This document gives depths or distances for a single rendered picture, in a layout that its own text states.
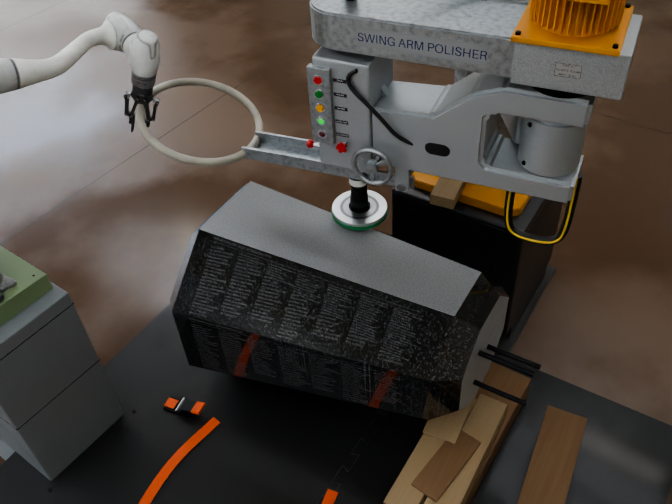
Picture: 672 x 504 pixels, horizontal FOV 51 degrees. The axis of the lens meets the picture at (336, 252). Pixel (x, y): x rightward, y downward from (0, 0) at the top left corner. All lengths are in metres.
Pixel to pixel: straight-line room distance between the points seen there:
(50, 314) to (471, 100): 1.66
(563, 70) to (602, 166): 2.56
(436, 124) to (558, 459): 1.42
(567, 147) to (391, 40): 0.61
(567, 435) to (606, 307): 0.88
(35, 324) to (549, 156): 1.85
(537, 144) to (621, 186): 2.26
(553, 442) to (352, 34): 1.76
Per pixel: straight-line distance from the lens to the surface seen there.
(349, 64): 2.24
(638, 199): 4.36
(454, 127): 2.23
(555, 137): 2.18
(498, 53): 2.07
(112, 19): 2.80
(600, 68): 2.02
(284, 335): 2.58
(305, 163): 2.61
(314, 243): 2.63
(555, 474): 2.92
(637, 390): 3.40
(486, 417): 2.87
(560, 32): 2.00
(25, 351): 2.77
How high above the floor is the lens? 2.62
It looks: 43 degrees down
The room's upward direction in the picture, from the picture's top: 4 degrees counter-clockwise
